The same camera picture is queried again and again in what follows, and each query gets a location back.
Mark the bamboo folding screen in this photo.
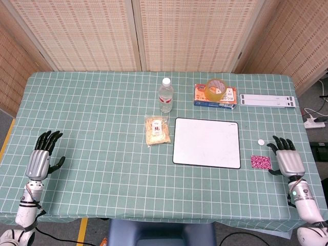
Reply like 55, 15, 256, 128
0, 0, 328, 117

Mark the black box on floor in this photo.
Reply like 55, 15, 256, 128
310, 141, 328, 162

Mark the bag of beige snack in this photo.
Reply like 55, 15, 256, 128
143, 114, 172, 148

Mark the white folded stand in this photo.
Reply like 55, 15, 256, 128
239, 94, 299, 109

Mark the yellow packing tape roll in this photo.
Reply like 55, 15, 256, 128
204, 78, 227, 102

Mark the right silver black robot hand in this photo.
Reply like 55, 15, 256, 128
266, 135, 306, 178

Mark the clear plastic water bottle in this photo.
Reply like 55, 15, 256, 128
158, 77, 174, 114

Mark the black floor cable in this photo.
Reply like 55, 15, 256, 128
35, 227, 99, 246

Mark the orange blue tissue pack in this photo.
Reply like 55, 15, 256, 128
193, 84, 238, 111

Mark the green checkered tablecloth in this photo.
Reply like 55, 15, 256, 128
0, 71, 328, 232

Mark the white magnetic board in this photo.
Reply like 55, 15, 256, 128
172, 117, 241, 170

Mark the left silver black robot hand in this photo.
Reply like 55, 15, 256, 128
26, 130, 66, 181

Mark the white power strip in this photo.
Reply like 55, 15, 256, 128
303, 117, 326, 129

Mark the blue chair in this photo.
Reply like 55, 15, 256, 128
107, 219, 217, 246

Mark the pink patterned packet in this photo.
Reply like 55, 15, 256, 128
251, 155, 272, 170

